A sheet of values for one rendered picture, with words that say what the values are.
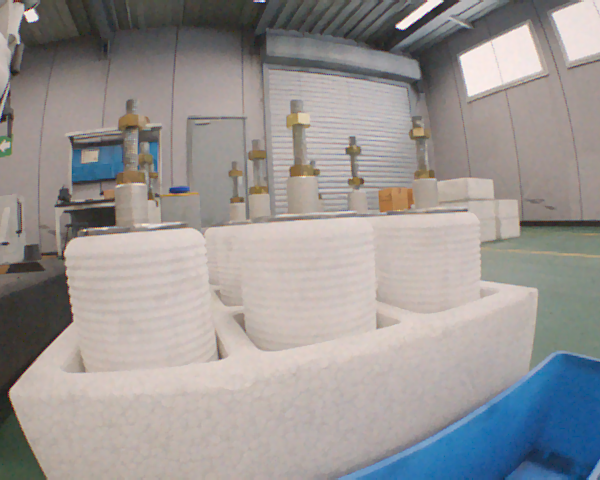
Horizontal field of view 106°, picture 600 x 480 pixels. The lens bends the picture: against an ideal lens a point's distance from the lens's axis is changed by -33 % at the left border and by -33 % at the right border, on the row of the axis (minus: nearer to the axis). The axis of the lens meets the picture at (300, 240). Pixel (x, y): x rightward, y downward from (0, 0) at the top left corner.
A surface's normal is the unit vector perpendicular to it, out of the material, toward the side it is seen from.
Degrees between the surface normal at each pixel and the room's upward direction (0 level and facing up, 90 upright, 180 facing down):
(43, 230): 90
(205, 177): 90
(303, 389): 90
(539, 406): 88
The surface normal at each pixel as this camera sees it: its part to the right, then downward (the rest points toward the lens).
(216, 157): 0.33, 0.03
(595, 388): -0.92, 0.04
